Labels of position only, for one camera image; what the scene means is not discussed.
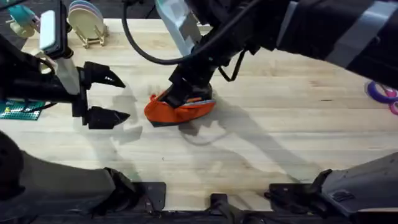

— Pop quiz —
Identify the black rail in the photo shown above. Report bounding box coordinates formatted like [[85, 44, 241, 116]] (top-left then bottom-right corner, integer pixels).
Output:
[[30, 182, 368, 224]]

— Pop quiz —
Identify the orange soft zip bag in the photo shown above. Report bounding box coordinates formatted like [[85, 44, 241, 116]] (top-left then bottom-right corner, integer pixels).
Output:
[[144, 90, 216, 128]]

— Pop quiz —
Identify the wooden plate rack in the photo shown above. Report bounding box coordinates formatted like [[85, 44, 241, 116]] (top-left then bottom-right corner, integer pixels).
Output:
[[73, 24, 110, 50]]

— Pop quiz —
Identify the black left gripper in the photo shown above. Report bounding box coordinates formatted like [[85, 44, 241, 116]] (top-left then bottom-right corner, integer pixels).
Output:
[[0, 34, 131, 130]]

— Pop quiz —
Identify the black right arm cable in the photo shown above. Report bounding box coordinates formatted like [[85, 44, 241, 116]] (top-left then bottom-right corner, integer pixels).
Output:
[[121, 0, 259, 83]]

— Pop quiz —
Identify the pale blue plate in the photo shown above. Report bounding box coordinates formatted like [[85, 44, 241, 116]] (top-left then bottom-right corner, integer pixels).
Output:
[[68, 0, 104, 19]]

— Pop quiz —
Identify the cream plate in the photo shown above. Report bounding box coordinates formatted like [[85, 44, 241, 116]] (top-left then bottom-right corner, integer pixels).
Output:
[[68, 6, 105, 40]]

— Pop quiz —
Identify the purple tape roll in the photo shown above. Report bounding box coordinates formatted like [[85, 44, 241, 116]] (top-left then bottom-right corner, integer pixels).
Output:
[[364, 80, 398, 105]]

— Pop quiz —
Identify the cream cup stand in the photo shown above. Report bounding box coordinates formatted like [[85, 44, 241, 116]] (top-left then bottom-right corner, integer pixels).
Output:
[[5, 19, 57, 75]]

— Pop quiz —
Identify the green board with blocks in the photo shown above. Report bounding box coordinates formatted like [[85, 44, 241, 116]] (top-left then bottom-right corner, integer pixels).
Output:
[[0, 99, 46, 121]]

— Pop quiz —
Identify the teal cup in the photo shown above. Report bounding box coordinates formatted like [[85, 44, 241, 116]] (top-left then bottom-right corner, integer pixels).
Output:
[[6, 4, 40, 29]]

